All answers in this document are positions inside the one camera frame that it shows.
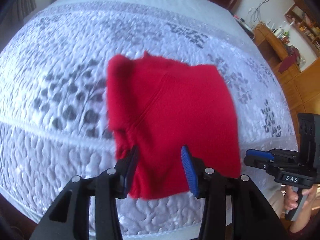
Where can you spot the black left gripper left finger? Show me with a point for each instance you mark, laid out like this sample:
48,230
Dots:
68,215

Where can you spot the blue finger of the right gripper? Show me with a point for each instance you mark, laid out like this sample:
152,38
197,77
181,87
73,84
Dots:
259,153

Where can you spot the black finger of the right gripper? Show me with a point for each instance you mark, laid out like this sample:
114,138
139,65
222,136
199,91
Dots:
256,162

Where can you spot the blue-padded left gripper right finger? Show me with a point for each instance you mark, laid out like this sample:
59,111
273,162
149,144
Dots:
252,215

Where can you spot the red knitted sweater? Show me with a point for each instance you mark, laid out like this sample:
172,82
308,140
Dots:
161,105

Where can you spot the right forearm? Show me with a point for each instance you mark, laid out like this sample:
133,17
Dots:
305,214

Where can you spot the person's right hand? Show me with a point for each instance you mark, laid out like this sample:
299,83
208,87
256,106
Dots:
291,197

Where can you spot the wooden cabinet desk unit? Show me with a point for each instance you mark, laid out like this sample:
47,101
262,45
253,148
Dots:
301,88

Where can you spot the grey quilted floral bedspread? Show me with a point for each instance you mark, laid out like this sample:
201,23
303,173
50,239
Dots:
54,122

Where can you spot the dark red hanging cloth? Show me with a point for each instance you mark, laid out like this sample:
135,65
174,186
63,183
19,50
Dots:
288,62

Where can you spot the wooden bookshelf with books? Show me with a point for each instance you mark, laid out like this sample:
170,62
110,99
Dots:
304,22

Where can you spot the grey window curtain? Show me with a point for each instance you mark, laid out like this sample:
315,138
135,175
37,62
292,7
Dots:
21,9

